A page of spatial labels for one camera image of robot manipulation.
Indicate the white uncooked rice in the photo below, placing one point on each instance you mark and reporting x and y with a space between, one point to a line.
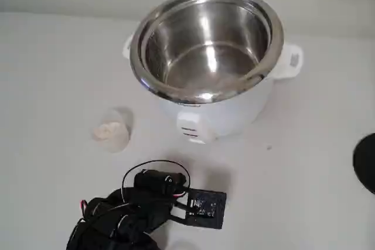
105 133

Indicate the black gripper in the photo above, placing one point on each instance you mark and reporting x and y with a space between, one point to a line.
155 180

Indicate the black camera board with mount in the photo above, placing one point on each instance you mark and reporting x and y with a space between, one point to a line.
208 207

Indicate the black round object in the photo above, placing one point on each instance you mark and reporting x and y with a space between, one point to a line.
366 162

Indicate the stainless steel inner pot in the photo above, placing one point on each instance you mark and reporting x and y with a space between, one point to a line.
205 42

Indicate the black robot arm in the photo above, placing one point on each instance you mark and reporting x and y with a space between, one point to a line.
102 220

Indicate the translucent plastic measuring cup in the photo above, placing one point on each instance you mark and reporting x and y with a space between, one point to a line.
117 142

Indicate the white electric rice cooker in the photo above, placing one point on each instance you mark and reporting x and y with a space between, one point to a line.
234 115

